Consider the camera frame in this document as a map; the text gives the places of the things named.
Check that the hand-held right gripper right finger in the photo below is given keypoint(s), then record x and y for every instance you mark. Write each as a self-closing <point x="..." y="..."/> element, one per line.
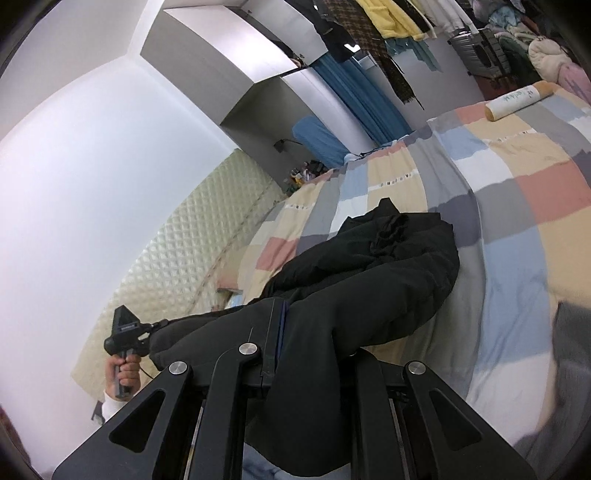
<point x="369" y="383"/>

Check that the cream puffy garment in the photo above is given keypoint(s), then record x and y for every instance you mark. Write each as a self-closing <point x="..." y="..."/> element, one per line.
<point x="549" y="57"/>

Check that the white hoodie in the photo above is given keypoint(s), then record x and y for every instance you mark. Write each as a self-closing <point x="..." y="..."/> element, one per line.
<point x="450" y="11"/>

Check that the brown plaid scarf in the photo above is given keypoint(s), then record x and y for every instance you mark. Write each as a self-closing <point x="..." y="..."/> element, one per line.
<point x="397" y="76"/>

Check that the grey fluffy cloth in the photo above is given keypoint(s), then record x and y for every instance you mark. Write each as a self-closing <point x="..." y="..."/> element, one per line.
<point x="572" y="355"/>

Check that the blue curtain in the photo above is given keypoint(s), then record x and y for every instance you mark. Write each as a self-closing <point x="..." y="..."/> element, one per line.
<point x="364" y="101"/>

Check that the cream quilted headboard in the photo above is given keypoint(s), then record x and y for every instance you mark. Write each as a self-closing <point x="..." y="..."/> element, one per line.
<point x="184" y="258"/>

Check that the black wall plug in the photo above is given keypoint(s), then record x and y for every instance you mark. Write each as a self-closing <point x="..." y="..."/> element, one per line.
<point x="281" y="145"/>

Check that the white cylindrical roll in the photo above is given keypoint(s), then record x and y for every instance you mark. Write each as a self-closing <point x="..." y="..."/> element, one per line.
<point x="519" y="99"/>

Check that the grey suitcase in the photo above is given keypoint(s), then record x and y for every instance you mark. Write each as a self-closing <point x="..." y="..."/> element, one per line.
<point x="478" y="53"/>

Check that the person's left hand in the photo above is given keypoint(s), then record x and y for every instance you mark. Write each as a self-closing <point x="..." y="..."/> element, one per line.
<point x="131" y="371"/>

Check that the cosmetics on nightstand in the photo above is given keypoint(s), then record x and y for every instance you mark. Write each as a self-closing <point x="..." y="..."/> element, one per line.
<point x="304" y="175"/>

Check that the black puffer jacket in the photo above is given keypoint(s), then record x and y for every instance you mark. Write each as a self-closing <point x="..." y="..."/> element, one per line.
<point x="346" y="300"/>

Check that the black hanging coat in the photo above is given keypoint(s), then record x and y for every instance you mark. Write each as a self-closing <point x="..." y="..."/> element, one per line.
<point x="334" y="32"/>

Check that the pile of clothes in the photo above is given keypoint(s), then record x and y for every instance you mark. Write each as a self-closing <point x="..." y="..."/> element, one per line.
<point x="512" y="27"/>

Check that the grey wardrobe cabinet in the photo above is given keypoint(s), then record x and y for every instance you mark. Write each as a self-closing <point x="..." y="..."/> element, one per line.
<point x="207" y="41"/>

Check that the person's blue jeans legs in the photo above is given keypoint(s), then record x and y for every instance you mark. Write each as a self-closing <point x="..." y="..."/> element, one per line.
<point x="258" y="466"/>

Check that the blue pleated cover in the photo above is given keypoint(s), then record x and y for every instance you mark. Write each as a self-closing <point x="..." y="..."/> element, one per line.
<point x="321" y="138"/>

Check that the person's left forearm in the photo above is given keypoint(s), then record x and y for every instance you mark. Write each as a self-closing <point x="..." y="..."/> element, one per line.
<point x="111" y="406"/>

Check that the yellow fleece jacket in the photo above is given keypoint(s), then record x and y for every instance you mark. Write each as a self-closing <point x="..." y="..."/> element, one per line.
<point x="392" y="18"/>

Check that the pastel patchwork bed cover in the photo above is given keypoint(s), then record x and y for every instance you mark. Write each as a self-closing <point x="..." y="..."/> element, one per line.
<point x="508" y="230"/>

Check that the teal hanging garment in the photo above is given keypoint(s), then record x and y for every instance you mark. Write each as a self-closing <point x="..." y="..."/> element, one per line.
<point x="413" y="50"/>

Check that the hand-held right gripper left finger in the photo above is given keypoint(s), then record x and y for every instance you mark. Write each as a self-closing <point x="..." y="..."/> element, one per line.
<point x="272" y="337"/>

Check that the pink pillow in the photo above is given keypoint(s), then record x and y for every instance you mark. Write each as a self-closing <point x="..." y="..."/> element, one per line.
<point x="577" y="78"/>

